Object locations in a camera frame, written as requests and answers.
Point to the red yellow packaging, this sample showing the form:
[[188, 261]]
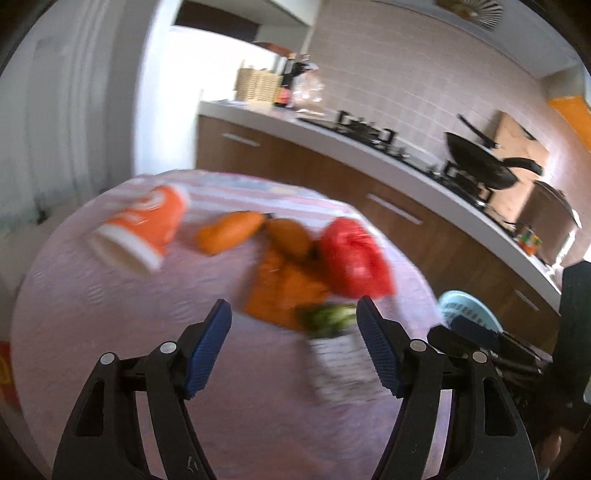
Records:
[[5, 369]]

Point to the green vegetable scrap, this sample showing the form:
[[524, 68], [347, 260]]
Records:
[[325, 318]]

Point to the white kitchen countertop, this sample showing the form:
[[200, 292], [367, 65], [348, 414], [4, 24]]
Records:
[[258, 120]]

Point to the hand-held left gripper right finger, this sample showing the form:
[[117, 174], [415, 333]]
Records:
[[378, 350]]

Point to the black gas stove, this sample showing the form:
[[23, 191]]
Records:
[[369, 134]]

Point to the orange paper cup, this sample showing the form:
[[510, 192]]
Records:
[[147, 217]]

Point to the red plastic bag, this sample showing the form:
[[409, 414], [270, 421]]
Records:
[[353, 258]]

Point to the wooden kitchen cabinet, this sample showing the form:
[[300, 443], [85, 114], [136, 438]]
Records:
[[323, 170]]

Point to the black wok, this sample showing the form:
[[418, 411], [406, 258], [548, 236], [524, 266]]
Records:
[[480, 166]]

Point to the wooden cutting board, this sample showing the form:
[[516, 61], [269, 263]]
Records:
[[517, 138]]

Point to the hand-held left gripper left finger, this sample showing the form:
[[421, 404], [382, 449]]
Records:
[[207, 350]]

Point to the white sliding door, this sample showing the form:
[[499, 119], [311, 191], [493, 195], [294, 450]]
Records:
[[55, 115]]

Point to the dark sauce bottle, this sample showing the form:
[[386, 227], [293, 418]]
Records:
[[301, 64], [284, 87]]

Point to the beige chopstick holder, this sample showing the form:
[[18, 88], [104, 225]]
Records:
[[258, 85]]

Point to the orange wall cabinet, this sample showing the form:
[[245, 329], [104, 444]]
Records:
[[575, 120]]

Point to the orange snack packet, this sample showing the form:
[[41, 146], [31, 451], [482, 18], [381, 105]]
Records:
[[281, 290]]

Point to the white patterned wrapper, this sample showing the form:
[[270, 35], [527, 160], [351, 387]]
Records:
[[341, 364]]

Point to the light blue plastic basket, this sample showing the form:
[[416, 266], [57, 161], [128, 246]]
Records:
[[457, 302]]

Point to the brown rice cooker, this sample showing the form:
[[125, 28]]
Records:
[[545, 221]]

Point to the colourful puzzle cube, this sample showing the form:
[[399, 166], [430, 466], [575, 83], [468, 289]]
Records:
[[530, 240]]

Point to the black cooking utensil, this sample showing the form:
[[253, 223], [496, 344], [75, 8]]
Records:
[[478, 131]]

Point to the clear plastic bag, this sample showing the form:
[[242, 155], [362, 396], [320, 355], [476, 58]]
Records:
[[310, 92]]

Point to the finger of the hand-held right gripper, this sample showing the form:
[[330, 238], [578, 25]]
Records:
[[443, 339], [478, 328]]

